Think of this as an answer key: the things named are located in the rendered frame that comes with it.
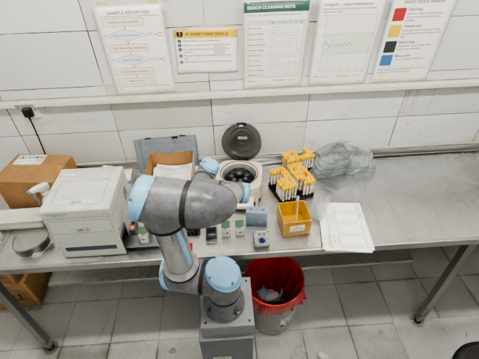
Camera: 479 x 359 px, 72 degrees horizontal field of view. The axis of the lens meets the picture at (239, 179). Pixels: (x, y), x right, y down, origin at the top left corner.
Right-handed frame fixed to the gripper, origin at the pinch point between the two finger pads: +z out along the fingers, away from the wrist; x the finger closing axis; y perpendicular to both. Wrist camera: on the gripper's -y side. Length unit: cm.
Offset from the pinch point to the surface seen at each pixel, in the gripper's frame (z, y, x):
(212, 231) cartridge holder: 5.0, 21.9, 4.7
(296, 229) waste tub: -17, 54, 0
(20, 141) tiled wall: 39, -78, 60
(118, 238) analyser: 16.5, -17.4, -4.5
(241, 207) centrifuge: -3.5, 33.7, 18.1
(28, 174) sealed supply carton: 36, -65, 35
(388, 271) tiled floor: 21, 171, 34
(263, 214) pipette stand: -13.5, 39.1, 6.8
